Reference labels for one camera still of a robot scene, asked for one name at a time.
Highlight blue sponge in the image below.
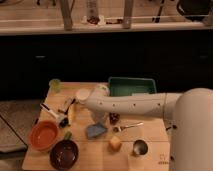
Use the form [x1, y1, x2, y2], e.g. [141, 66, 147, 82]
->
[86, 123, 107, 139]

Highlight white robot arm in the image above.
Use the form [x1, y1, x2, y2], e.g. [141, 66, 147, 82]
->
[76, 84, 213, 171]

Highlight white round container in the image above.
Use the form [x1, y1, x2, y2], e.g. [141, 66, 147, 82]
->
[75, 88, 90, 104]

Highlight yellow banana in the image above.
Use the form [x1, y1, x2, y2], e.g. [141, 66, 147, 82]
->
[67, 104, 76, 126]

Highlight black white marker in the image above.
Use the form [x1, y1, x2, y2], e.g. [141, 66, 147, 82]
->
[58, 97, 75, 114]

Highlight green plastic tray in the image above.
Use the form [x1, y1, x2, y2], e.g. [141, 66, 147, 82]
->
[108, 77, 157, 97]

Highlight small green object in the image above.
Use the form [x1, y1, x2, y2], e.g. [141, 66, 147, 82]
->
[64, 131, 73, 140]

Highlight metal cup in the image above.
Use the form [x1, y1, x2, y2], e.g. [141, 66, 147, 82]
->
[133, 139, 148, 156]

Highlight dark purple bowl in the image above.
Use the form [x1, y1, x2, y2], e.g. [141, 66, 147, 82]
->
[49, 140, 79, 171]

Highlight green translucent cup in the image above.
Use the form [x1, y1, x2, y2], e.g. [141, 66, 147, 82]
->
[49, 79, 61, 93]

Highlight orange bowl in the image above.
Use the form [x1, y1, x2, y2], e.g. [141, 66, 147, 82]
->
[29, 120, 59, 151]

